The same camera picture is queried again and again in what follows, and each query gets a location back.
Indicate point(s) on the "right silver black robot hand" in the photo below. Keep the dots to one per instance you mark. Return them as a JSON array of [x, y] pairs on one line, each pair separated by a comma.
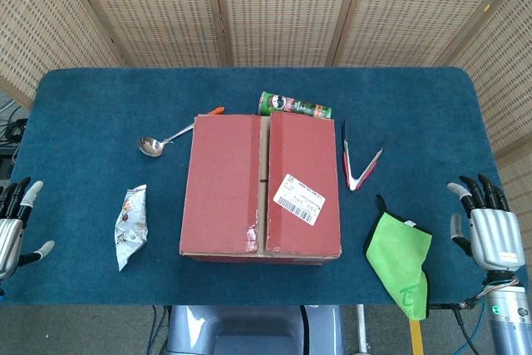
[[496, 234]]

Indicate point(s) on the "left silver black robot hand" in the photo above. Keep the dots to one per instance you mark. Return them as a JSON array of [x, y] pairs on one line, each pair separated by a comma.
[[10, 234]]

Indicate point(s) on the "red cardboard box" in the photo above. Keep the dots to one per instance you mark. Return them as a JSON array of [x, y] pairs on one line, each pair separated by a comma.
[[224, 180]]

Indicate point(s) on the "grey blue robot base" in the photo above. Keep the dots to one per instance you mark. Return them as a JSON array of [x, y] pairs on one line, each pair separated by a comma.
[[249, 330]]

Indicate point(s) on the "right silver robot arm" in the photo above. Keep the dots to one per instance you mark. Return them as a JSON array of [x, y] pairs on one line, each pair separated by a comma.
[[507, 317]]

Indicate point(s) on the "black bar under table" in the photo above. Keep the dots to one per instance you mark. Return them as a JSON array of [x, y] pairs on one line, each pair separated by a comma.
[[440, 306]]

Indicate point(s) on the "green cloth black trim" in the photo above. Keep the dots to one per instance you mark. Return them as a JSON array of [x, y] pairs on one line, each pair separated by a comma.
[[399, 251]]

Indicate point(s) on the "crumpled white snack bag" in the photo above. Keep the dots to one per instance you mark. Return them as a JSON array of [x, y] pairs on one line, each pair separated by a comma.
[[131, 226]]

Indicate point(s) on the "yellow strip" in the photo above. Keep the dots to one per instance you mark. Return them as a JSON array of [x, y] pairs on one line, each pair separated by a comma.
[[417, 338]]

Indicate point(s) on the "red steel kitchen tongs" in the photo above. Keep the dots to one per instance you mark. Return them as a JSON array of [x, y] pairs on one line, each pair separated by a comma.
[[352, 180]]

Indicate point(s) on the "blue table carpet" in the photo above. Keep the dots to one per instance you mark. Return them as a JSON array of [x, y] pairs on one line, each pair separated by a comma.
[[104, 101]]

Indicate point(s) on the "metal pole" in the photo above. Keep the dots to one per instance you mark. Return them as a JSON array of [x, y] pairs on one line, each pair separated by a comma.
[[362, 330]]

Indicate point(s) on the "green chips can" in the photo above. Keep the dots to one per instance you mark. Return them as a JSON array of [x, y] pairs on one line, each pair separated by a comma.
[[291, 105]]

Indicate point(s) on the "woven folding screen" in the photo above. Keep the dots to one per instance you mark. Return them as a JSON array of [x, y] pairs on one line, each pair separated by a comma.
[[282, 10]]

